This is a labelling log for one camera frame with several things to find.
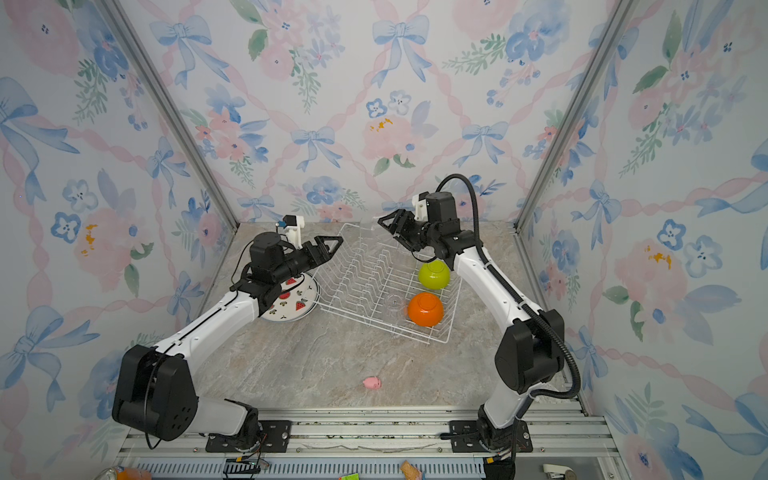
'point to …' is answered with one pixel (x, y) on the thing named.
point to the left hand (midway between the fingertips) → (337, 240)
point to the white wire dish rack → (372, 275)
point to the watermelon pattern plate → (294, 304)
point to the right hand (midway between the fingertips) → (385, 224)
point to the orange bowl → (426, 309)
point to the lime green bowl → (434, 274)
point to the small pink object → (372, 383)
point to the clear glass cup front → (394, 303)
